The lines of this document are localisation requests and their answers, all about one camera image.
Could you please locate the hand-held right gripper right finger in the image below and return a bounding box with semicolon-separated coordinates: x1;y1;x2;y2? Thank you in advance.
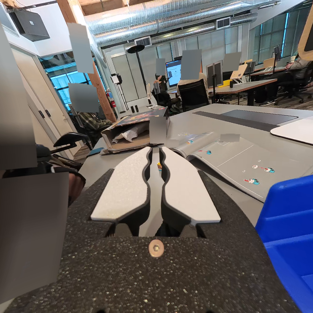
159;146;222;226

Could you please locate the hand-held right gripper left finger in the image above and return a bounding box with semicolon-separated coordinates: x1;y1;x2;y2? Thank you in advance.
90;146;152;223

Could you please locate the grey desk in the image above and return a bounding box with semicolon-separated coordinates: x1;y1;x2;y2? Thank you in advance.
78;103;313;228

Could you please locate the wooden edged office desk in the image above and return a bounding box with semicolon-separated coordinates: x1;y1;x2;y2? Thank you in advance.
208;78;278;105
251;66;296;82

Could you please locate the black chair armrest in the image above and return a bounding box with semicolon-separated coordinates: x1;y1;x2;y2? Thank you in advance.
53;132;93;151

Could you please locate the grey instruction booklet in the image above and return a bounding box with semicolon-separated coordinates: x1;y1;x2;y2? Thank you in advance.
169;131;288;203

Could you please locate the white cabinet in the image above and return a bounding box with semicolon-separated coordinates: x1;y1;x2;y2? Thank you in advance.
10;46;81;157

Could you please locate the white paper bag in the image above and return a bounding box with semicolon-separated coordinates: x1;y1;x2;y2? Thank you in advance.
112;123;149;143

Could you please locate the colourful cardboard toy box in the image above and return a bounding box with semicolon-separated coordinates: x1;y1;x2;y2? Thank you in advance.
101;106;170;155

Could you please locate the black office chair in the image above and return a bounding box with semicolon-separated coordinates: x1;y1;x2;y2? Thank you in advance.
177;78;211;112

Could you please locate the blue plastic bin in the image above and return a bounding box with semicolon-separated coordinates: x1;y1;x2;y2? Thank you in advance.
255;174;313;313

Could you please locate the light panel on tripod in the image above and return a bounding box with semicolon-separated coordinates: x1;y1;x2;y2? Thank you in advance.
110;73;129;112

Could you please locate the white tablet stand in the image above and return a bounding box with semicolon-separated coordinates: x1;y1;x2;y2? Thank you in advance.
146;83;159;108

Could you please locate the lit computer monitor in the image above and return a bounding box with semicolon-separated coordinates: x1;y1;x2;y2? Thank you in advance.
165;61;182;87

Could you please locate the white rounded board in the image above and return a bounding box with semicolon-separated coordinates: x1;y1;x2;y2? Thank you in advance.
270;116;313;146

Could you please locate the grey monitor on stand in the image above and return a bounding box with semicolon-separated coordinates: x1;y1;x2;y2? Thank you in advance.
206;60;223;103

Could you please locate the black ceiling speaker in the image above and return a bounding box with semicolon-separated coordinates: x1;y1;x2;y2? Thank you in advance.
9;10;50;42

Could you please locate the tan laptop stand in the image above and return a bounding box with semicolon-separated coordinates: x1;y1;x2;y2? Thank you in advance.
263;58;277;72
230;64;246;80

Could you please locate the black floor lamp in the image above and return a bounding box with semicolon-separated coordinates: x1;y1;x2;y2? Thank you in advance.
127;45;153;105

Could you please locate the tan rounded panel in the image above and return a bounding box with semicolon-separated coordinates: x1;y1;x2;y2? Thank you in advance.
298;15;313;60

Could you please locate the silver ventilation duct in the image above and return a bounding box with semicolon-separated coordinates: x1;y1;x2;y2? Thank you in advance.
86;0;282;47

